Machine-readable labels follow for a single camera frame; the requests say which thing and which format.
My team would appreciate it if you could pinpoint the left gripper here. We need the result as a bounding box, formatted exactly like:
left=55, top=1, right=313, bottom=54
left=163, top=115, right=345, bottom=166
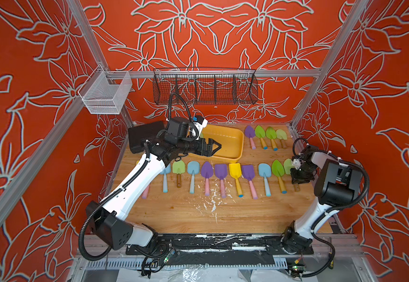
left=177, top=134, right=222, bottom=157

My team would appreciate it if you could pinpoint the light blue shovel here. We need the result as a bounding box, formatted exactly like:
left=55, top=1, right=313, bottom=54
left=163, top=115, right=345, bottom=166
left=187, top=161, right=200, bottom=194
left=161, top=164, right=171, bottom=193
left=258, top=163, right=271, bottom=197

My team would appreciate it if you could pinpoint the purple pointed shovel pink handle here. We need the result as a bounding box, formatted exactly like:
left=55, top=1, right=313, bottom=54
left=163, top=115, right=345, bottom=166
left=201, top=161, right=213, bottom=196

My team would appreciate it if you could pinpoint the green shovel yellow handle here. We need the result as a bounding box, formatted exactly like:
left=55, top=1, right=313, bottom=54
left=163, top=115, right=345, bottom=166
left=255, top=125, right=267, bottom=150
left=271, top=159, right=287, bottom=194
left=266, top=126, right=278, bottom=151

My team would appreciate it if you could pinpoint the pale green shovel wooden handle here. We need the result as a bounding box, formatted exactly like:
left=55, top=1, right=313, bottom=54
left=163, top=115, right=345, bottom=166
left=276, top=129, right=287, bottom=149

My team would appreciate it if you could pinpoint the purple square shovel pink handle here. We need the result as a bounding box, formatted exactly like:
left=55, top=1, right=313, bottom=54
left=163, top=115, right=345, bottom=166
left=242, top=164, right=258, bottom=200

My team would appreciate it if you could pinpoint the purple scoop shovel pink handle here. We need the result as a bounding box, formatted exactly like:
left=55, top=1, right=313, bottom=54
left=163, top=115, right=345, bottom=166
left=142, top=185, right=150, bottom=199

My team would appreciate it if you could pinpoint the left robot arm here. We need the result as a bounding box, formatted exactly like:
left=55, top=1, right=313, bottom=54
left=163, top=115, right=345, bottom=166
left=78, top=110, right=222, bottom=262

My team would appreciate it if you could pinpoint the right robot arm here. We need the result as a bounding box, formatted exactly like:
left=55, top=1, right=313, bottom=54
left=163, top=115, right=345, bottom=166
left=282, top=137, right=370, bottom=280

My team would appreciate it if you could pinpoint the yellow plastic storage box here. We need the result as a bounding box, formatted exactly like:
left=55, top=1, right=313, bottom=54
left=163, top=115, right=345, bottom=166
left=188, top=124, right=244, bottom=164

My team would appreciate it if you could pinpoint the black plastic tool case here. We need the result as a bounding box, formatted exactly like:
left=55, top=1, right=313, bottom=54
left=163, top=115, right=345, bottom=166
left=128, top=121, right=165, bottom=154

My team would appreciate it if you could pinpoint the black wire wall basket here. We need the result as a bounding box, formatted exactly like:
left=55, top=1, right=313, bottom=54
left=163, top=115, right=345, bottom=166
left=153, top=67, right=259, bottom=105

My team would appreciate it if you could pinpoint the yellow handled screwdriver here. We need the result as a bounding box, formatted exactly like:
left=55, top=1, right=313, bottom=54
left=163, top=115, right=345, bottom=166
left=328, top=256, right=334, bottom=270

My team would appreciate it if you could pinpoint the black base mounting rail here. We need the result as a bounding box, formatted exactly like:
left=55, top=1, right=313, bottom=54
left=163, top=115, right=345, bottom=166
left=126, top=233, right=315, bottom=256

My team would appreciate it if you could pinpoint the white mesh wall basket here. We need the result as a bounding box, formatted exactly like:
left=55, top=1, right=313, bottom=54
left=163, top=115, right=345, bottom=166
left=78, top=64, right=133, bottom=115

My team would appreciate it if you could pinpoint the white cable duct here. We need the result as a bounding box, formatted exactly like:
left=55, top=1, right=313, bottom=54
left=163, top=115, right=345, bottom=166
left=85, top=256, right=287, bottom=270

